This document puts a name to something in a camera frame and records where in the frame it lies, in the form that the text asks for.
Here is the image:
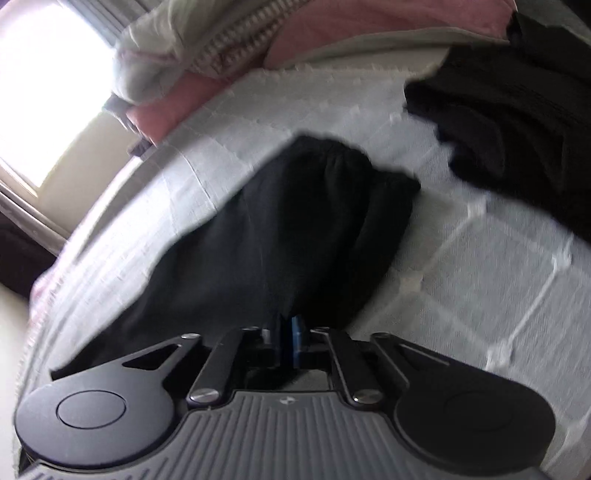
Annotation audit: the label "black pants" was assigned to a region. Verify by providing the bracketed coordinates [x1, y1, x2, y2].
[51, 135, 421, 379]

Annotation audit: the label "grey checked bedspread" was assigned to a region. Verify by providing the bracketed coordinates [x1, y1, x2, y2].
[17, 66, 590, 479]

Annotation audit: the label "dark hanging clothes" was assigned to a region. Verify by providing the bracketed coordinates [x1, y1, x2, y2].
[0, 216, 56, 298]

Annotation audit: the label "striped folded blanket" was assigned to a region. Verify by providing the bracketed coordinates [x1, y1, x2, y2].
[188, 0, 307, 78]

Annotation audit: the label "folded beige grey quilt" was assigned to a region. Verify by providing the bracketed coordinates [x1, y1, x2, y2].
[112, 1, 266, 105]

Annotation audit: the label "folded black garment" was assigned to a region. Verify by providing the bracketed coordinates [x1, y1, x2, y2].
[405, 13, 590, 240]

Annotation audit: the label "pink pillow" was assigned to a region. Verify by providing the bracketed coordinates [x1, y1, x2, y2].
[263, 0, 516, 69]

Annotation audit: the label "grey dotted curtain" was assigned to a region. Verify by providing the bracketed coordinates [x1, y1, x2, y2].
[65, 0, 161, 46]

